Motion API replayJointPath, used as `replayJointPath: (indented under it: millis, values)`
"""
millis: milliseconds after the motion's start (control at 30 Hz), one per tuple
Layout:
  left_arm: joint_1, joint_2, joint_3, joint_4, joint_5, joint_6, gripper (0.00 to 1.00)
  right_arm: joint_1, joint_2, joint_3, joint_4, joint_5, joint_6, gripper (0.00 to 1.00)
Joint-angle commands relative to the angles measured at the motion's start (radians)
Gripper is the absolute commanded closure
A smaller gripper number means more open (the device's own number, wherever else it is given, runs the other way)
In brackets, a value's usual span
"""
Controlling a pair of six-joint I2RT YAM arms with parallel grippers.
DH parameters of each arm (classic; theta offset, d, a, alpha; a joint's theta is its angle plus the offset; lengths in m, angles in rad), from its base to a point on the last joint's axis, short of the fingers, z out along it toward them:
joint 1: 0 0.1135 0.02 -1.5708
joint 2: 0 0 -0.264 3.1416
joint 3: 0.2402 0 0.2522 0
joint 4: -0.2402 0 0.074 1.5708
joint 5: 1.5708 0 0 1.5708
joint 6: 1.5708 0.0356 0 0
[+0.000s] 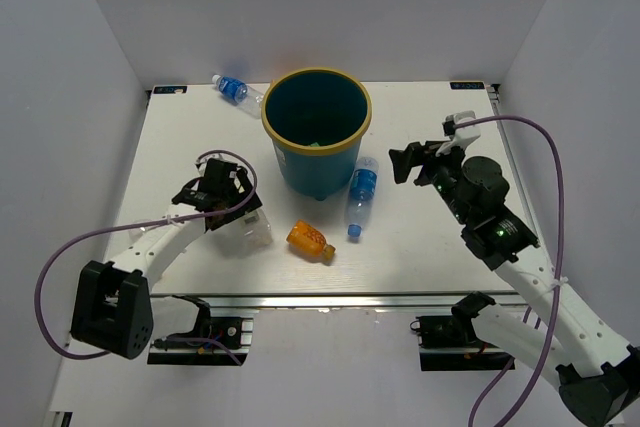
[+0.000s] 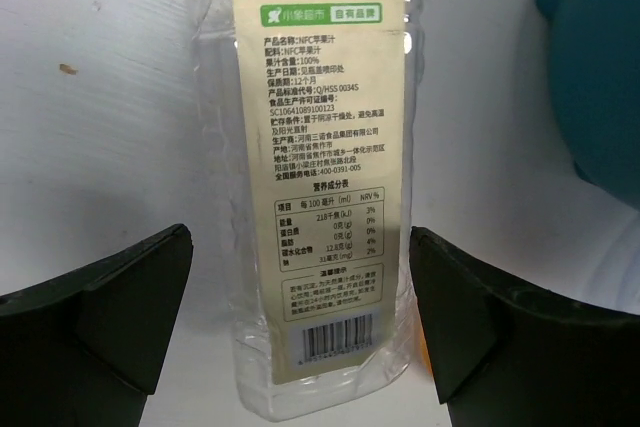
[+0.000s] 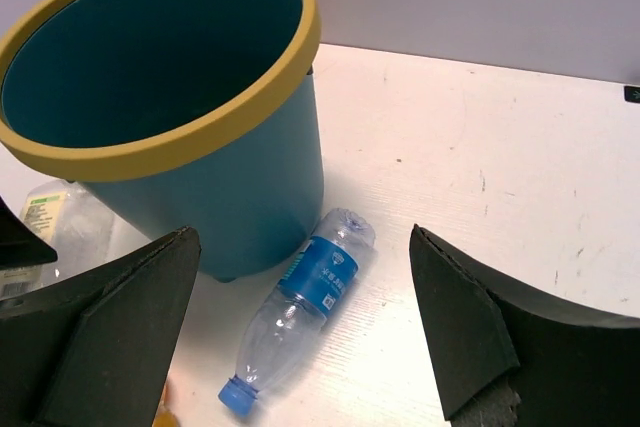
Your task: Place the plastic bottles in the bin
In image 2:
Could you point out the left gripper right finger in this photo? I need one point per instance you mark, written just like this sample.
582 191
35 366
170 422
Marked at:
506 352

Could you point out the orange plastic bottle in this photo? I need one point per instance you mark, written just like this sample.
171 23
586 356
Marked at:
423 350

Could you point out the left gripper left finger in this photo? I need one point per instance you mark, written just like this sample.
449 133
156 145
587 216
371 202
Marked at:
87 348

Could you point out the teal bin with yellow rim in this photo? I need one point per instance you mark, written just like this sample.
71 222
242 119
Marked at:
593 74

